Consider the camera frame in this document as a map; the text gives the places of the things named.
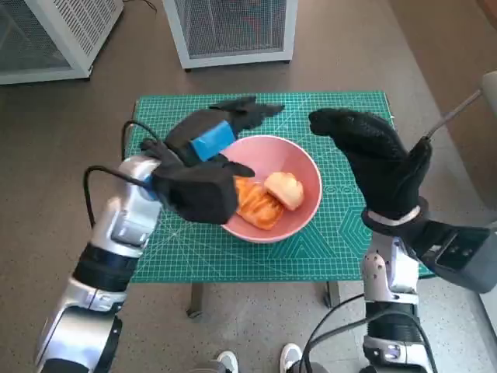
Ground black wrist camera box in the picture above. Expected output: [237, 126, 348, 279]
[150, 159, 239, 226]
[410, 218, 497, 295]

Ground white mesh cabinet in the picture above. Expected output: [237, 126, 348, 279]
[0, 0, 126, 85]
[162, 0, 300, 71]

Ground green cutting mat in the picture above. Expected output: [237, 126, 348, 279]
[129, 90, 435, 283]

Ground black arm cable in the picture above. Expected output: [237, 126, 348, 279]
[121, 120, 162, 162]
[82, 165, 147, 228]
[306, 315, 439, 373]
[300, 292, 366, 373]

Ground long lobed toy bread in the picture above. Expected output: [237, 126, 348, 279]
[234, 176, 285, 232]

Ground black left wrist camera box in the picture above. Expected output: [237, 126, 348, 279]
[150, 159, 239, 226]

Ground round toy bread bun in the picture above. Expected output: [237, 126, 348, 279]
[263, 171, 305, 212]

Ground white shoe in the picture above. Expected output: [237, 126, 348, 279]
[280, 342, 302, 373]
[215, 350, 239, 373]

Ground black metal table leg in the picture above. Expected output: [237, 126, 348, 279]
[186, 282, 206, 322]
[324, 280, 342, 311]

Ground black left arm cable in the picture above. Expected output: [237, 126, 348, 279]
[121, 120, 162, 162]
[82, 165, 147, 228]

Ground black knitted gloved right hand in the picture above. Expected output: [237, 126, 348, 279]
[308, 108, 433, 221]

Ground pink bowl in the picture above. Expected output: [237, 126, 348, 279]
[219, 134, 325, 244]

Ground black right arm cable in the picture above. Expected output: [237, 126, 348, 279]
[306, 315, 439, 373]
[300, 292, 366, 373]

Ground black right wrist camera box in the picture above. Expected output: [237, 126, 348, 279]
[410, 218, 497, 295]

